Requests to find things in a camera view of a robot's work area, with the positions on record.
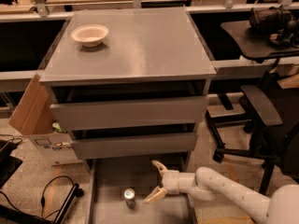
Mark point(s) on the top grey drawer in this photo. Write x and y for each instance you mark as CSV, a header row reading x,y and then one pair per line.
x,y
134,113

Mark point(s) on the black device on desk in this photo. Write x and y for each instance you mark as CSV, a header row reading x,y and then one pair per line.
x,y
278,23

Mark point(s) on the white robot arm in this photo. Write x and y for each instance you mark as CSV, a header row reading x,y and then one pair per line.
x,y
280,208

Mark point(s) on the black side desk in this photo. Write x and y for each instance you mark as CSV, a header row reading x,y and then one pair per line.
x,y
254,45

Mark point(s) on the silver redbull can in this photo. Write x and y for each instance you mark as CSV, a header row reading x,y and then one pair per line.
x,y
129,197

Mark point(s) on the white paper bowl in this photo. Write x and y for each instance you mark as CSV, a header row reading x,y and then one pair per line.
x,y
90,35

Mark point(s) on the bottom grey open drawer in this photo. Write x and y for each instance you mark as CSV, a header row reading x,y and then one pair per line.
x,y
111,177

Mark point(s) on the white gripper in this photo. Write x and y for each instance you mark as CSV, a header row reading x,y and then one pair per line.
x,y
171,181

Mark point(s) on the brown cardboard box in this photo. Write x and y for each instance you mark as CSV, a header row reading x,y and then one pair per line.
x,y
33,119

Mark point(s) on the black equipment at left edge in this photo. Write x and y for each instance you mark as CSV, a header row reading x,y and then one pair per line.
x,y
8,163

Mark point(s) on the grey drawer cabinet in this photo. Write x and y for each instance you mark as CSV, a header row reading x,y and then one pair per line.
x,y
149,53

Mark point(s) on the middle grey drawer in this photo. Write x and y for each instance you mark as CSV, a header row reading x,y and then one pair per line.
x,y
134,145

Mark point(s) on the black office chair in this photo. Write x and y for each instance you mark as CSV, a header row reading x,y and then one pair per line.
x,y
271,117

